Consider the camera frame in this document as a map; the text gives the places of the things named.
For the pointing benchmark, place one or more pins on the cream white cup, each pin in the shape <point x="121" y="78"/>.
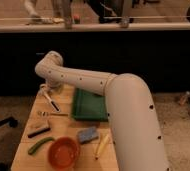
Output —
<point x="53" y="85"/>

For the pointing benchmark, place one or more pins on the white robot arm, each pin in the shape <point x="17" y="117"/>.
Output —
<point x="132" y="116"/>

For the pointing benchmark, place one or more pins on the green cutting board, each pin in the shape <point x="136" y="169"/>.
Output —
<point x="88" y="106"/>

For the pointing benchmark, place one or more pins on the blue grey sponge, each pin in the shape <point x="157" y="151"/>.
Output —
<point x="87" y="135"/>

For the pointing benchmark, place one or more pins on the orange plastic bowl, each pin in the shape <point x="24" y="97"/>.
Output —
<point x="63" y="154"/>

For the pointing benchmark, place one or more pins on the green cucumber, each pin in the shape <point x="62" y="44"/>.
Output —
<point x="38" y="144"/>

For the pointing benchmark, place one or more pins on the white handled knife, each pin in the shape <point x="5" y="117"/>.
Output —
<point x="45" y="92"/>

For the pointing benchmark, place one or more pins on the long shelf rail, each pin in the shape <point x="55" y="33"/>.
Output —
<point x="95" y="27"/>

